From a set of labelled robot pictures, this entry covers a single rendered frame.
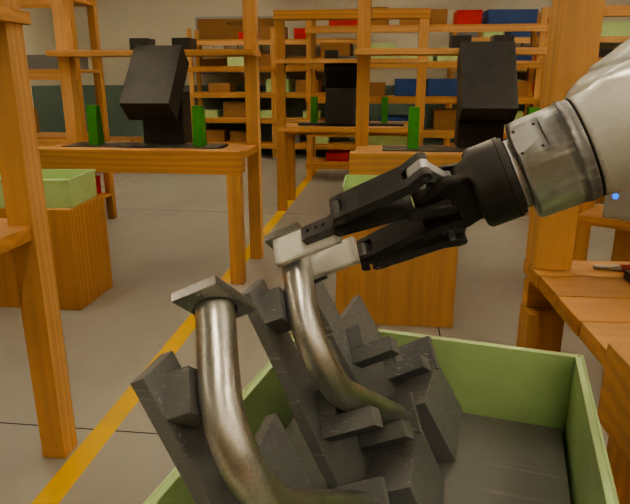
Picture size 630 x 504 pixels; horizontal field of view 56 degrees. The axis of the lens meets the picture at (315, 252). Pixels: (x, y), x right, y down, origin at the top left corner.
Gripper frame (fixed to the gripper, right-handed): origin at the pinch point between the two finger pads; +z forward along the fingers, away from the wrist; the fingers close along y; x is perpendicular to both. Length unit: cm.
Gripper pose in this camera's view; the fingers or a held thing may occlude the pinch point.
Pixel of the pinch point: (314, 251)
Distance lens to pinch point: 58.6
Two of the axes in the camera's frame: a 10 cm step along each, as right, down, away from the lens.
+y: -4.5, -4.4, -7.8
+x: 1.3, 8.3, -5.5
